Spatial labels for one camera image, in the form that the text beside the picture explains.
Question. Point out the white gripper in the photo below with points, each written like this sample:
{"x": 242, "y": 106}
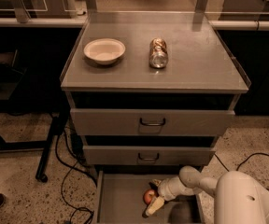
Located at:
{"x": 166, "y": 190}

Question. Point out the red apple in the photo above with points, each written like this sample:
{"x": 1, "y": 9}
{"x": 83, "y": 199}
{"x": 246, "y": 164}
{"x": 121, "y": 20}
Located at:
{"x": 149, "y": 195}

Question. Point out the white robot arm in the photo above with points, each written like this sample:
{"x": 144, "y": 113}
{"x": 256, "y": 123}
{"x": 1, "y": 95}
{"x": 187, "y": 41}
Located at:
{"x": 238, "y": 197}

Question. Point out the grey bottom drawer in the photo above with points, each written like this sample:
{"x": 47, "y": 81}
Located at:
{"x": 119, "y": 200}

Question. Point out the grey drawer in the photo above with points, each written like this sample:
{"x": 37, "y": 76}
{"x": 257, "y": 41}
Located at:
{"x": 159, "y": 122}
{"x": 119, "y": 200}
{"x": 118, "y": 155}

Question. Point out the grey middle drawer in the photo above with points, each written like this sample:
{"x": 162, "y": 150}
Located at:
{"x": 118, "y": 155}

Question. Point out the grey metal drawer cabinet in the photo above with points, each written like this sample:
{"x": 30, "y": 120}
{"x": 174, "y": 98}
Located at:
{"x": 150, "y": 92}

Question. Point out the grey top drawer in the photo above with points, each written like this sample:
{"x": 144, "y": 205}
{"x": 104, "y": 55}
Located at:
{"x": 159, "y": 122}

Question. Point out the crushed aluminium soda can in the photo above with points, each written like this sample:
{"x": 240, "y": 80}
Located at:
{"x": 158, "y": 55}

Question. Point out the white paper bowl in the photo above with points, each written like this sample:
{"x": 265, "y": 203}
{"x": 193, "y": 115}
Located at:
{"x": 104, "y": 51}

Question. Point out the black table leg frame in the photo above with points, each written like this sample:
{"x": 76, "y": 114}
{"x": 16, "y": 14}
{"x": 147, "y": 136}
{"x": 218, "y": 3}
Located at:
{"x": 56, "y": 128}

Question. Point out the white horizontal rail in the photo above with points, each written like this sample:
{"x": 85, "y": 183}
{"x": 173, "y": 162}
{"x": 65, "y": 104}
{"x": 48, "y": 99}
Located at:
{"x": 219, "y": 25}

